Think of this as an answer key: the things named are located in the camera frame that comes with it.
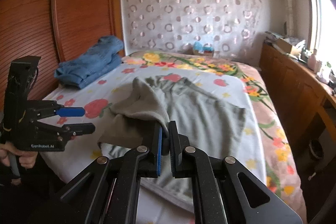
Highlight floral pink blanket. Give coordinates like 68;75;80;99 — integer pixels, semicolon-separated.
123;51;307;222

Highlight grey-green pants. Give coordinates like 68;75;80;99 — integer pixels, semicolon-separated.
99;76;247;155

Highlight window with bright light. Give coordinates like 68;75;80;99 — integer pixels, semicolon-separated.
310;0;335;71

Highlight pink bottle on sideboard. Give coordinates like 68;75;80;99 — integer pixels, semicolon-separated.
307;48;318;71

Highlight blue tissue box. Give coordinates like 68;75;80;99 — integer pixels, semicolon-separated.
193;42;214;57

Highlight person's left hand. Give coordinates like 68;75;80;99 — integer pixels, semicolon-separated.
0;141;39;169

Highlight folded blue jeans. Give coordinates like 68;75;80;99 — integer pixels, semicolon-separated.
54;36;123;89

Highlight sheer circle-pattern curtain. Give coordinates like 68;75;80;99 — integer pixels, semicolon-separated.
123;0;263;59

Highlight cardboard box on sideboard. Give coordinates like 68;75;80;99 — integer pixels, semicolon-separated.
276;38;301;55

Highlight long wooden sideboard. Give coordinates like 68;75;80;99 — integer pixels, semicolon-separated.
259;43;335;153

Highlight white strawberry print bedsheet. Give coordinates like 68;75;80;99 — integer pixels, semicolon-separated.
40;62;268;224

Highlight wooden louvered wardrobe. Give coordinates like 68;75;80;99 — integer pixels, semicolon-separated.
0;0;125;111

